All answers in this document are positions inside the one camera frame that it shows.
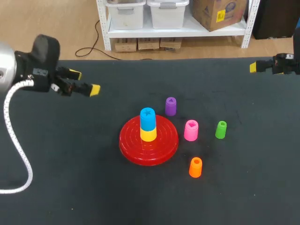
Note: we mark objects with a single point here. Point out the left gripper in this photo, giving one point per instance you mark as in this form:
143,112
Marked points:
39,63

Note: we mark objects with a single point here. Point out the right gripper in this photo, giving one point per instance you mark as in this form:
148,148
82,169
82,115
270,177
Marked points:
284,64

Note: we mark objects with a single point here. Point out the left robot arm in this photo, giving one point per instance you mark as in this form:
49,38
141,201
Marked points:
5,65

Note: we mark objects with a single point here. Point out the red round base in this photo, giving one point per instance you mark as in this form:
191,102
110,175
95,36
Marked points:
133,147

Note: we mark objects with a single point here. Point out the black cabinet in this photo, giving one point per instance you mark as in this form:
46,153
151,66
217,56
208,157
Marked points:
274,18

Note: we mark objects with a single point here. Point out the small cardboard box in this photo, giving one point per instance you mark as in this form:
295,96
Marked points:
125,45
171,43
148,43

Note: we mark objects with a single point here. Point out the large cardboard box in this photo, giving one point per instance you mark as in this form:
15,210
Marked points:
215,14

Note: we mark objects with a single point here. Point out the green cylinder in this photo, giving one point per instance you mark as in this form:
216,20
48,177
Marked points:
221,130

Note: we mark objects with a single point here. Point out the blue cylinder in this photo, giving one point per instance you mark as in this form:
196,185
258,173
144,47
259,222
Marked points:
148,118

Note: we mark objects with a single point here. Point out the white plastic storage bin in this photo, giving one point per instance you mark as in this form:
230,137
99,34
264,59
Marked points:
167,17
126,16

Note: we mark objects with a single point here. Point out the white metal shelf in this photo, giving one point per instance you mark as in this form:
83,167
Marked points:
150,33

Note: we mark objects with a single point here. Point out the yellow cylinder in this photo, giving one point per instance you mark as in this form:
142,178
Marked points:
148,136

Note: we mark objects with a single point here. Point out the pink cylinder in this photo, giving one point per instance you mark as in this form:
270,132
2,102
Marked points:
191,131

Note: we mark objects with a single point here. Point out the purple cylinder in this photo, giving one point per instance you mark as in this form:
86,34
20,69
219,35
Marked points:
170,106

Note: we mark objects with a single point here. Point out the orange cylinder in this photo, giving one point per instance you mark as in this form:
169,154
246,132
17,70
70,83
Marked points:
195,167

